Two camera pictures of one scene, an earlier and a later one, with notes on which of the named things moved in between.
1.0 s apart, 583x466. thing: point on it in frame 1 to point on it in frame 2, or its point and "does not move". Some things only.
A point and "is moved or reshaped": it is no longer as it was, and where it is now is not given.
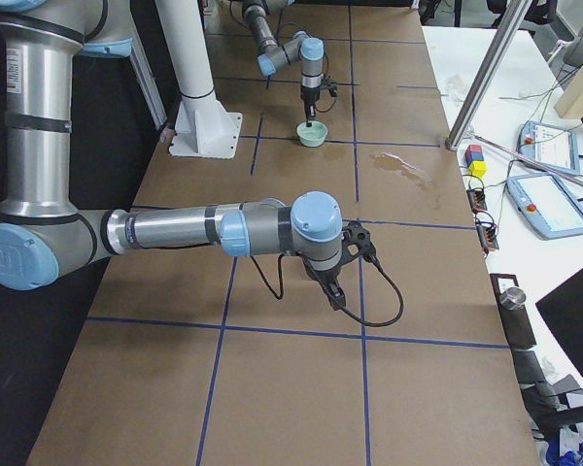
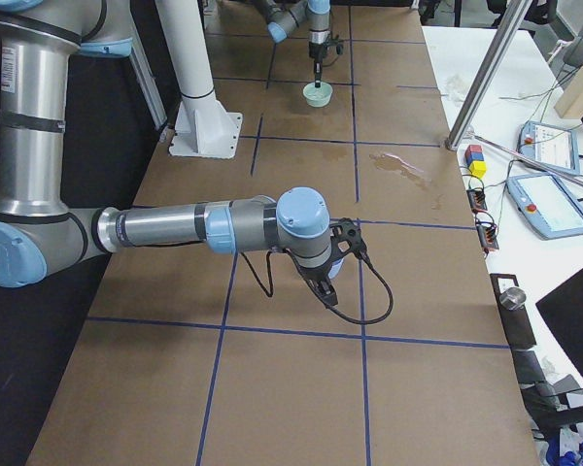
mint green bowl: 314,136 is moved or reshaped
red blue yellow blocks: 475,161 does not move
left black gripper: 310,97 to 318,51
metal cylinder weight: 512,298 does not move
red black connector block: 477,200 does not move
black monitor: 572,313 does not move
